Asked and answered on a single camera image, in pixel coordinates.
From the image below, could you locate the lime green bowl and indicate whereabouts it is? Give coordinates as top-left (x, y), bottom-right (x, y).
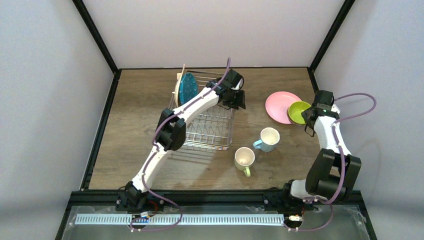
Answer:
top-left (287, 101), bottom-right (311, 125)

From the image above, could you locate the teal polka dot plate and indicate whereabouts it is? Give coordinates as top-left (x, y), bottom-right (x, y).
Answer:
top-left (178, 72), bottom-right (199, 105)

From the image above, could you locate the pink round plate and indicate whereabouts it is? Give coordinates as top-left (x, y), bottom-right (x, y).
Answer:
top-left (265, 91), bottom-right (301, 125)

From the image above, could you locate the metal wire dish rack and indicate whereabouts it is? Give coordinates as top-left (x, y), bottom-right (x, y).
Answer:
top-left (168, 69), bottom-right (236, 152)

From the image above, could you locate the bamboo pattern square plate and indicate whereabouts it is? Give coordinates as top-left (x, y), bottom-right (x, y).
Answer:
top-left (173, 63), bottom-right (186, 107)

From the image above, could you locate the light blue mug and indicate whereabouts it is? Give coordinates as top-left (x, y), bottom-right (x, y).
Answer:
top-left (252, 127), bottom-right (280, 153)

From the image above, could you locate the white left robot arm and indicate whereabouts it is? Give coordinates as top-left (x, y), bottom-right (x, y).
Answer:
top-left (124, 69), bottom-right (246, 205)

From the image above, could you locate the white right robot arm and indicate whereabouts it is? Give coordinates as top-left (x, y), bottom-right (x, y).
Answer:
top-left (289, 90), bottom-right (362, 204)

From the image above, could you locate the pale green mug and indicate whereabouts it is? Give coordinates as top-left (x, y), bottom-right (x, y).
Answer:
top-left (234, 147), bottom-right (256, 177)

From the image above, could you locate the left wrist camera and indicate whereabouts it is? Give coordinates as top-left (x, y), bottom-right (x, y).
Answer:
top-left (231, 77), bottom-right (244, 91)

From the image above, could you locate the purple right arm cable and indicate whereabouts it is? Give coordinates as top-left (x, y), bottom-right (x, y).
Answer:
top-left (283, 92), bottom-right (378, 233)

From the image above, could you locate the black aluminium frame rail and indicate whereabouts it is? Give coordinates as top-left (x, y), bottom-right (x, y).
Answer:
top-left (54, 188), bottom-right (379, 240)

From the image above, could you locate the white slotted cable duct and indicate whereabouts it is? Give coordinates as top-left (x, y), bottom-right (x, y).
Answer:
top-left (74, 213), bottom-right (285, 226)

